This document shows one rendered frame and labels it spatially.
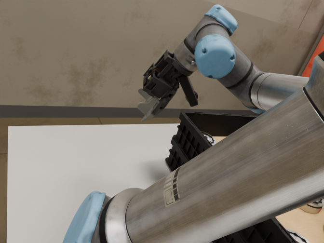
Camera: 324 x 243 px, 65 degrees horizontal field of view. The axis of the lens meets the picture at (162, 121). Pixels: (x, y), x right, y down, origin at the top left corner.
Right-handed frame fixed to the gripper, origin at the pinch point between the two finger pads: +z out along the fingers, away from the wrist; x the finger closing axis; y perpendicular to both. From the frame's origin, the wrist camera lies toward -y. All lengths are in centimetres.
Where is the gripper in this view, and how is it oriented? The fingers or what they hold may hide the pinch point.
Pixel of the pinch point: (146, 112)
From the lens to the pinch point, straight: 77.0
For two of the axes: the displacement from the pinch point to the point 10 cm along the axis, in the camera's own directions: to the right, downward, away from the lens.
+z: -6.0, 5.8, 5.5
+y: -8.0, -4.2, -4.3
